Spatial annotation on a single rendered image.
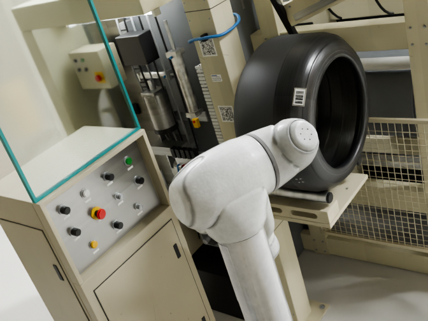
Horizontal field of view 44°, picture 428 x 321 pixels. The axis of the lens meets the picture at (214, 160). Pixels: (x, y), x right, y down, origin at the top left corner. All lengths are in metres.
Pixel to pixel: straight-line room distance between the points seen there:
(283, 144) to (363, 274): 2.11
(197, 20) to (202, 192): 1.21
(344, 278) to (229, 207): 2.13
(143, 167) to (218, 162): 1.29
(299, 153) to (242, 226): 0.18
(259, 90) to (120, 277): 0.93
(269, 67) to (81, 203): 0.87
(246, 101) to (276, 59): 0.18
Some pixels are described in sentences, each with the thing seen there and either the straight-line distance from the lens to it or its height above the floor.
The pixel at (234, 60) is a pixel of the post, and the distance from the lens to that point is 2.15.
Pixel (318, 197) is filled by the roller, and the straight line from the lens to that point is 2.09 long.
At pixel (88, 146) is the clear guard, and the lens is 2.06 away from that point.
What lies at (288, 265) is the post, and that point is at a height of 0.38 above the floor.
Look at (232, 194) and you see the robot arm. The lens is 1.00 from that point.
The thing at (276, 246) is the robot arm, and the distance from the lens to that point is 1.63.
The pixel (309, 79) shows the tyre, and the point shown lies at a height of 1.40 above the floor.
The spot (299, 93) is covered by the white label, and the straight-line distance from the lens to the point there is 1.81.
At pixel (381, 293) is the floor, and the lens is 2.97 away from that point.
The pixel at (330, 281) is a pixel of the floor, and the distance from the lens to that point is 3.08.
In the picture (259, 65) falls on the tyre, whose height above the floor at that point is 1.45.
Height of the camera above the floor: 2.04
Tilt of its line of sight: 26 degrees down
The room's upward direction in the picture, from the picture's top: 18 degrees counter-clockwise
